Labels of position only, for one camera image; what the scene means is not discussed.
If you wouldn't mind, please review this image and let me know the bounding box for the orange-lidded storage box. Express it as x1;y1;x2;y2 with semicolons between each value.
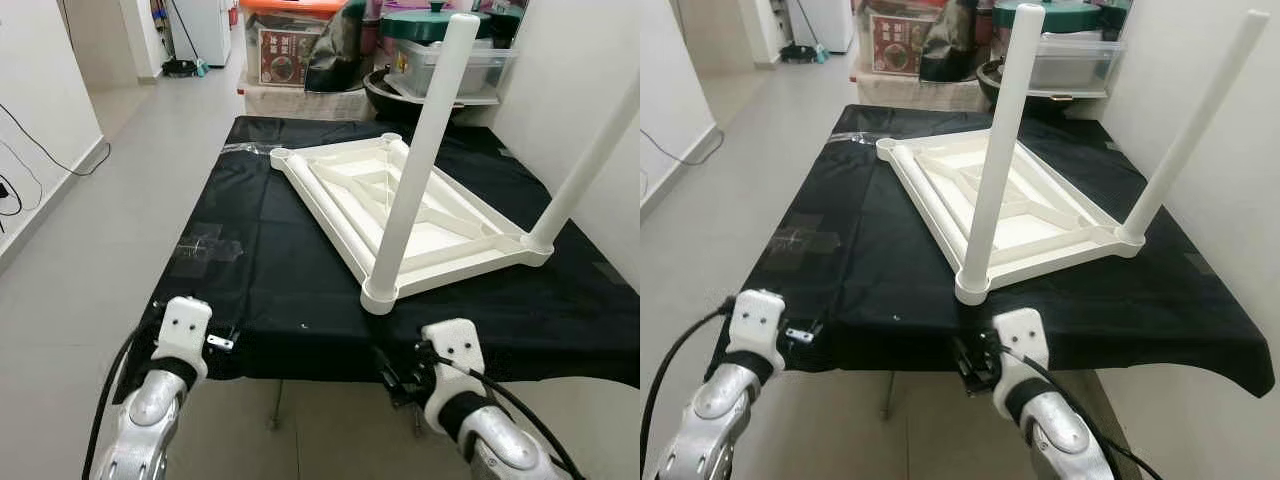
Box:
855;0;951;79
240;0;346;89

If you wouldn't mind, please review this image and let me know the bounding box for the black plastic bag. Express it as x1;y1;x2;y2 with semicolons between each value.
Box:
303;0;371;94
918;0;986;84

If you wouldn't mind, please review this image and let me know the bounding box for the black tablecloth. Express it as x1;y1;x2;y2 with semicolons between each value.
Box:
712;105;1276;399
118;115;640;391

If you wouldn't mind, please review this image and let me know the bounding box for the clear plastic storage bin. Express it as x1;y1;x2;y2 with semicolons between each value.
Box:
385;38;516;106
1040;30;1126;99

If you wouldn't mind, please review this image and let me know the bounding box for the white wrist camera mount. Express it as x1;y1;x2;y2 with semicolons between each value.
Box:
728;290;789;373
155;295;214;376
418;318;488;431
990;308;1051;421

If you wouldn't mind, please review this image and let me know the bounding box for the white refrigerator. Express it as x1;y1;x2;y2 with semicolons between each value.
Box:
790;0;856;53
170;0;234;69

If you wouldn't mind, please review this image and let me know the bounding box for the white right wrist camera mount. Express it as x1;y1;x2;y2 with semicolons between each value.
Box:
990;308;1051;421
418;318;488;431

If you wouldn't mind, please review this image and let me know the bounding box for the white plastic children table top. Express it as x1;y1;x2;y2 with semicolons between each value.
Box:
875;128;1148;306
268;133;554;316

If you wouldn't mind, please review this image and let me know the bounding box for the black wok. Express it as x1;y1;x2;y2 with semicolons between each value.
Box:
978;58;1011;111
363;68;441;123

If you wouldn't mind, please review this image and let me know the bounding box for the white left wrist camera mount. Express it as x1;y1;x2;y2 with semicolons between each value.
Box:
155;295;214;376
728;290;789;373

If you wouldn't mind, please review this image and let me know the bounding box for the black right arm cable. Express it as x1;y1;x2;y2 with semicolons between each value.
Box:
425;345;586;480
998;342;1166;480

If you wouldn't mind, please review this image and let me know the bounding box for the green round pot lid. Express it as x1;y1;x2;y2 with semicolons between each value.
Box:
378;2;501;43
990;0;1106;31

